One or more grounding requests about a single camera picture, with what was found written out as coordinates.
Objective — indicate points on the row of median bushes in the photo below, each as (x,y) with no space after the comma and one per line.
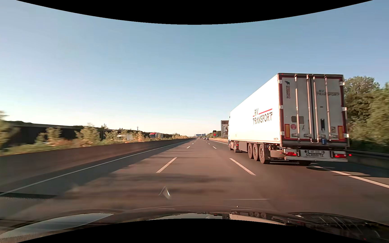
(46,136)

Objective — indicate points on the grey asphalt road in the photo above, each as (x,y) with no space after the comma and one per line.
(201,175)

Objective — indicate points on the metal guard rail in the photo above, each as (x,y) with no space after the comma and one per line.
(380,158)

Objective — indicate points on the red and white lorry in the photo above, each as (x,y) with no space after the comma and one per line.
(153,135)

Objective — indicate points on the overhead gantry sign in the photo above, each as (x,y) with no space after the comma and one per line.
(200,135)

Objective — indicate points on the concrete median barrier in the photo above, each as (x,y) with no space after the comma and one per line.
(62,158)

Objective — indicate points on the road markings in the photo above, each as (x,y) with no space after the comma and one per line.
(241,166)

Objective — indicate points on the white articulated lorry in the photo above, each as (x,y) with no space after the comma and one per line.
(282,118)

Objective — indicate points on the row of green trees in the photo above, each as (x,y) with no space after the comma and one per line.
(380,111)

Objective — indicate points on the car's own bonnet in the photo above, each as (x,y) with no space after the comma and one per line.
(187,213)

